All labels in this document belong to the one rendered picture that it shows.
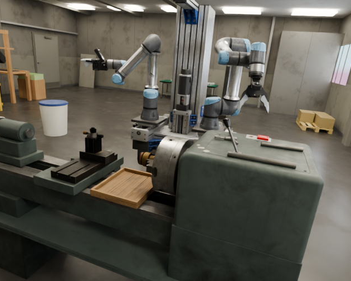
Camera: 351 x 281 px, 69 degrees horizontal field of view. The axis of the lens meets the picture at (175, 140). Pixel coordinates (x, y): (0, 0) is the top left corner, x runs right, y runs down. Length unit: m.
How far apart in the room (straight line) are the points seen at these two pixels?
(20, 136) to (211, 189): 1.36
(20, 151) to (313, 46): 9.30
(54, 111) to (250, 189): 4.66
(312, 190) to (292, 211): 0.12
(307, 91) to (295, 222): 9.05
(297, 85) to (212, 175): 9.04
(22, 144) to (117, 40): 10.83
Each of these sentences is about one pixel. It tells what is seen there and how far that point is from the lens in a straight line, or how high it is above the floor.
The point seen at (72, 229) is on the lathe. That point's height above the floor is 0.54.
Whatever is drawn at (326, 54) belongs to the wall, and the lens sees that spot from 10.15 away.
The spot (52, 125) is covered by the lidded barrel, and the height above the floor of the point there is 0.22.
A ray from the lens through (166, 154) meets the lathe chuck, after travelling 1.29.
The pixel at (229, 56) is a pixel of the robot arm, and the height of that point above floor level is 1.68.
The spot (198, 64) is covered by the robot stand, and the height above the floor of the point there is 1.61.
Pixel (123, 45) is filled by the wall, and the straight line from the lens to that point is 12.42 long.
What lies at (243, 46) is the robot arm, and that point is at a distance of 1.86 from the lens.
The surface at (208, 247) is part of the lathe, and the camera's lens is 1.34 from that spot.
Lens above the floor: 1.65
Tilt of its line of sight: 18 degrees down
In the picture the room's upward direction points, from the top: 5 degrees clockwise
